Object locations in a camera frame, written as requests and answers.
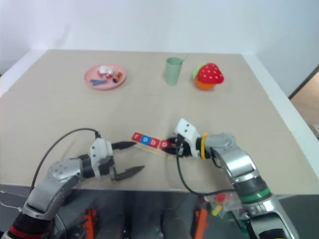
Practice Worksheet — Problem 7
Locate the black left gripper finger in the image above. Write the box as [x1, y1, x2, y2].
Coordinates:
[111, 141, 138, 151]
[111, 165, 146, 182]

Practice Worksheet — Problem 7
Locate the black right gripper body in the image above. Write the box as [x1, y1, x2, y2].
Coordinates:
[175, 135, 193, 158]

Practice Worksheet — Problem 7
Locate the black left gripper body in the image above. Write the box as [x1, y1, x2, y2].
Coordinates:
[99, 159, 116, 178]

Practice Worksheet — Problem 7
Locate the wooden letter tile holder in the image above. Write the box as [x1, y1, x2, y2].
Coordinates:
[130, 139, 175, 159]

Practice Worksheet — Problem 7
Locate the yellow zip tie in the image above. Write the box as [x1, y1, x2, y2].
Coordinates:
[201, 132, 209, 160]

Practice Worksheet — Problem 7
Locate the orange and black tool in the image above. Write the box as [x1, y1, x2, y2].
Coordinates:
[83, 208, 97, 230]

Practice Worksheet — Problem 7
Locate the orange ball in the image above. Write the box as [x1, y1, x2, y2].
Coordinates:
[194, 78, 216, 91]

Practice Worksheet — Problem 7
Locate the pink round plate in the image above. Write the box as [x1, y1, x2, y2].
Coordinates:
[84, 63, 128, 91]

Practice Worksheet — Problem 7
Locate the clear bag of toys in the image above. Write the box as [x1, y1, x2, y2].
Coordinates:
[203, 192, 236, 220]

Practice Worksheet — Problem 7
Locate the green plastic cup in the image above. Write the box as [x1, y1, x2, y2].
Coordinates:
[165, 57, 183, 87]

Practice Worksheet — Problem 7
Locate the dark rounded shape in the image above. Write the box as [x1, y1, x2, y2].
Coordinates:
[161, 211, 192, 239]

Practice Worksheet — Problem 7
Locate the orange plastic bar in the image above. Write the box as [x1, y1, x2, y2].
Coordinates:
[193, 208, 208, 239]

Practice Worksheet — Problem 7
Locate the red strawberry plush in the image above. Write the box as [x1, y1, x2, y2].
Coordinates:
[192, 62, 225, 85]

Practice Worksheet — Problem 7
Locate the white and red toy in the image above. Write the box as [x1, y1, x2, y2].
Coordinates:
[97, 65, 114, 78]

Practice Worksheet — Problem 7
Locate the tan wooden cabinet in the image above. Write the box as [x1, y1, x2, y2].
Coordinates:
[288, 69, 319, 140]

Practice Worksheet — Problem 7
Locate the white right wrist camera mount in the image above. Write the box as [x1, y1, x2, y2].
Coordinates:
[174, 118, 201, 158]

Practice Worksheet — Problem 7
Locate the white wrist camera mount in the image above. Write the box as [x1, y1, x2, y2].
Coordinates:
[89, 138, 115, 179]
[174, 118, 201, 158]

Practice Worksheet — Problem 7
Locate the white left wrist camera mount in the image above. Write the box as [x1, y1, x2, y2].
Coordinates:
[89, 138, 115, 179]

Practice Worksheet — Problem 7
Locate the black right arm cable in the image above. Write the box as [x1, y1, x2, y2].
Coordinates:
[176, 153, 235, 197]

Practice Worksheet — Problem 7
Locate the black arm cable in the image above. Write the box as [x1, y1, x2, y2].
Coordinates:
[30, 127, 102, 194]
[176, 153, 235, 197]

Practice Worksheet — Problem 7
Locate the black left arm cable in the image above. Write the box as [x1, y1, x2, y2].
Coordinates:
[30, 127, 102, 194]

